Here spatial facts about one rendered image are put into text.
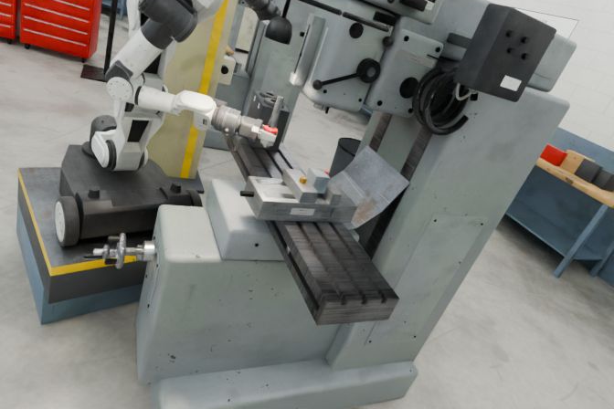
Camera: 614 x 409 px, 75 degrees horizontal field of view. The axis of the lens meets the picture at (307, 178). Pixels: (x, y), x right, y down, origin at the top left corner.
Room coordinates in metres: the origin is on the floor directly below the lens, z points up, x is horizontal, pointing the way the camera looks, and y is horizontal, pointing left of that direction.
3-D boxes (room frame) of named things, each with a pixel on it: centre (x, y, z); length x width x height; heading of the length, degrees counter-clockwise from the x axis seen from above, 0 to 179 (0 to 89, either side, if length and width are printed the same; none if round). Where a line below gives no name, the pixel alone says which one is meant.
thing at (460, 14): (1.58, -0.39, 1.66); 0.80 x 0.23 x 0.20; 121
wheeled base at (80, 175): (1.65, 0.86, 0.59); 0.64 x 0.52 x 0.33; 48
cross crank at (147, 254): (1.07, 0.47, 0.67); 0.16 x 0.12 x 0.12; 121
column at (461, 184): (1.64, -0.49, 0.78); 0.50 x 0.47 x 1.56; 121
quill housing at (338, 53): (1.33, 0.04, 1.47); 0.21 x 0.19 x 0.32; 31
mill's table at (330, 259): (1.38, 0.07, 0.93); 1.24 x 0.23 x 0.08; 31
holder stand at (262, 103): (1.70, 0.26, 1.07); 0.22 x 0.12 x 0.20; 25
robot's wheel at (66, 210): (1.29, 0.85, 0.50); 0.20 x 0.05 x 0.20; 48
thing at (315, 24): (1.27, 0.13, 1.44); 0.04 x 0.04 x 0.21; 31
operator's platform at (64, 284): (1.65, 0.85, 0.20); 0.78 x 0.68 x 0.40; 48
